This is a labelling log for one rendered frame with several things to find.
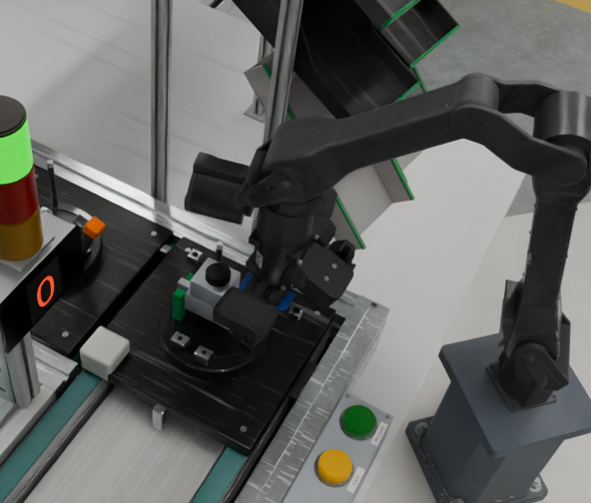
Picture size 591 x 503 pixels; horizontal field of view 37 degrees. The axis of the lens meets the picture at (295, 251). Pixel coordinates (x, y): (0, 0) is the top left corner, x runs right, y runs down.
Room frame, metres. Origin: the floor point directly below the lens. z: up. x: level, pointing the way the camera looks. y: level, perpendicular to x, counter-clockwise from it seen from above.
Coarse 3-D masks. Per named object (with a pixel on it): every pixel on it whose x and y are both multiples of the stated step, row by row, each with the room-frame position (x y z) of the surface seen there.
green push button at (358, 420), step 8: (352, 408) 0.57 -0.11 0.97; (360, 408) 0.58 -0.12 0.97; (368, 408) 0.58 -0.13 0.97; (344, 416) 0.56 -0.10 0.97; (352, 416) 0.56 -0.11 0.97; (360, 416) 0.57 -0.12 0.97; (368, 416) 0.57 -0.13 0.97; (344, 424) 0.55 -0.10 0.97; (352, 424) 0.55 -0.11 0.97; (360, 424) 0.56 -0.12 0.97; (368, 424) 0.56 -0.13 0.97; (352, 432) 0.54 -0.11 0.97; (360, 432) 0.55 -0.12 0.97; (368, 432) 0.55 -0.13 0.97
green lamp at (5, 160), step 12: (24, 132) 0.50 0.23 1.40; (0, 144) 0.48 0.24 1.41; (12, 144) 0.49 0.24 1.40; (24, 144) 0.50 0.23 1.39; (0, 156) 0.48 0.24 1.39; (12, 156) 0.49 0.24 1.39; (24, 156) 0.50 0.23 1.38; (0, 168) 0.48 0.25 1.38; (12, 168) 0.49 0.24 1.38; (24, 168) 0.50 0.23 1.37; (0, 180) 0.48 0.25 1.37; (12, 180) 0.49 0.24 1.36
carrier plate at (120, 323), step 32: (224, 256) 0.77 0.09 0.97; (160, 288) 0.70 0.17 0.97; (128, 320) 0.64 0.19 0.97; (288, 320) 0.69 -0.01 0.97; (320, 320) 0.70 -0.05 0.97; (128, 352) 0.59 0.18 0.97; (160, 352) 0.60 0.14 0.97; (288, 352) 0.64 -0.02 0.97; (128, 384) 0.55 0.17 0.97; (160, 384) 0.56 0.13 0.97; (192, 384) 0.57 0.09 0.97; (224, 384) 0.57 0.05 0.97; (256, 384) 0.58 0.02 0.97; (288, 384) 0.59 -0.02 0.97; (192, 416) 0.52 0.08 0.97; (224, 416) 0.53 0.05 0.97; (256, 416) 0.54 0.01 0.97
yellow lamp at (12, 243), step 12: (36, 216) 0.50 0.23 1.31; (0, 228) 0.48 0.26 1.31; (12, 228) 0.48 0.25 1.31; (24, 228) 0.49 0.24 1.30; (36, 228) 0.50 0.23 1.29; (0, 240) 0.48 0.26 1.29; (12, 240) 0.48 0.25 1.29; (24, 240) 0.49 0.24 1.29; (36, 240) 0.50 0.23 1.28; (0, 252) 0.48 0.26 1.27; (12, 252) 0.48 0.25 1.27; (24, 252) 0.49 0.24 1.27; (36, 252) 0.50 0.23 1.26
